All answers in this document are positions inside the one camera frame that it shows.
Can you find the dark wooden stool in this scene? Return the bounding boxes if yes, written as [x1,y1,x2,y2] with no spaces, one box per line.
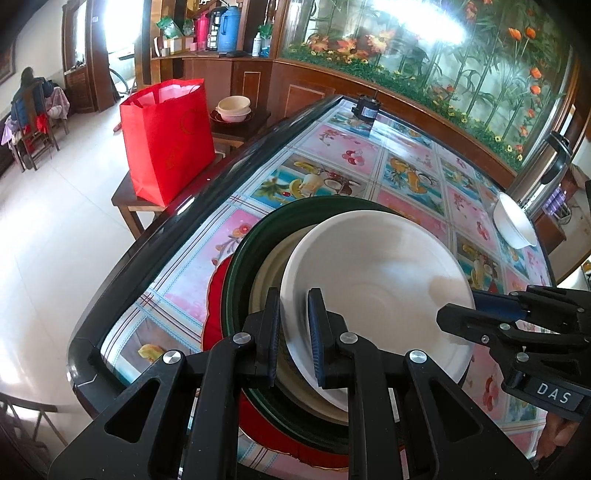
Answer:
[210,111,272,148]

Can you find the green plastic basin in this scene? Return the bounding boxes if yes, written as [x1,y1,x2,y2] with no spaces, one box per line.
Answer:
[221,196,416,455]

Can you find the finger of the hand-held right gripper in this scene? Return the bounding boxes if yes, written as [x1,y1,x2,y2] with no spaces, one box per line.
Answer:
[473,285,591,332]
[436,302,585,370]

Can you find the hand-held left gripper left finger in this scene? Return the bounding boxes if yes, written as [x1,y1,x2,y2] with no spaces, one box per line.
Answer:
[48,288,282,480]

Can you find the purple plastic item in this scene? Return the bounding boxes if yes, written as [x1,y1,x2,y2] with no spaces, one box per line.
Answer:
[545,187,567,216]

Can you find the person's right hand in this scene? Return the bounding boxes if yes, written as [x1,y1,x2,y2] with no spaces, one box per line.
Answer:
[534,411,578,462]

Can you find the wooden cabinet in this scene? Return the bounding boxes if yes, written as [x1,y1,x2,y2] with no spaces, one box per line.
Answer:
[139,0,518,185]

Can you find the red glass plate gold rim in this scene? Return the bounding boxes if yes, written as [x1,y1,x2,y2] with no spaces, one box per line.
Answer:
[208,258,352,472]

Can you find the red paper bag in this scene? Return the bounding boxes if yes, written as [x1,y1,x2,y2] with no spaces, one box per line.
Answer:
[120,78,216,207]

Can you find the white bowl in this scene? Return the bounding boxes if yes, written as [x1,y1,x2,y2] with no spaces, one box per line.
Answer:
[280,210,476,411]
[493,191,539,247]

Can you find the fruit print tablecloth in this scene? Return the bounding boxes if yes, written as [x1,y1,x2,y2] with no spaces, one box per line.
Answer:
[99,97,555,472]

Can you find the dark wooden chair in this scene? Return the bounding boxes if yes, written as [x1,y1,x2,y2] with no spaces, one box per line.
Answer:
[0,392,58,462]

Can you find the pink thermos flask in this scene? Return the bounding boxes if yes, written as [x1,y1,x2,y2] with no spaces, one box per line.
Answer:
[196,12,211,51]

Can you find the large cream bowl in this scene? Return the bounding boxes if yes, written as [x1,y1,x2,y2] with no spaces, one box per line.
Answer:
[248,231,352,424]

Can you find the green packet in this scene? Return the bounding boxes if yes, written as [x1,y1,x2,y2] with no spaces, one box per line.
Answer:
[156,16,183,40]

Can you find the small wooden table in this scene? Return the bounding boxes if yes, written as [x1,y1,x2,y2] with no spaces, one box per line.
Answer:
[112,152,222,241]

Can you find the wooden chair with clothes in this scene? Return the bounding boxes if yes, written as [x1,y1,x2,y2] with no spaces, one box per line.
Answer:
[2,85,70,172]

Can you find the black framed dining table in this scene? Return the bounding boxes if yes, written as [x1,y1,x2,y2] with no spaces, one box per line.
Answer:
[67,95,561,480]

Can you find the blue thermos flask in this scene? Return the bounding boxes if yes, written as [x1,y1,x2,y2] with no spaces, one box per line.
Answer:
[217,6,242,52]

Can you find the stainless steel thermos jug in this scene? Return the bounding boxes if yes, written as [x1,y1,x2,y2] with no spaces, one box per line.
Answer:
[505,131,570,217]

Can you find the dark red saucer plate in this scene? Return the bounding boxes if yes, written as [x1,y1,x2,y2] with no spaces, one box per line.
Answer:
[210,110,254,125]

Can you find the black thermos flask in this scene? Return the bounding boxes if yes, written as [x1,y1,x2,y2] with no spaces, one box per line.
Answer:
[206,7,228,51]

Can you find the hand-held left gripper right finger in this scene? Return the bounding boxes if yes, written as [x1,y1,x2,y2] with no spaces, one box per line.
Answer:
[307,288,536,480]

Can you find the small black motor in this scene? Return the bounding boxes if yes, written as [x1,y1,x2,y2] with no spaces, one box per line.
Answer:
[352,93,383,123]

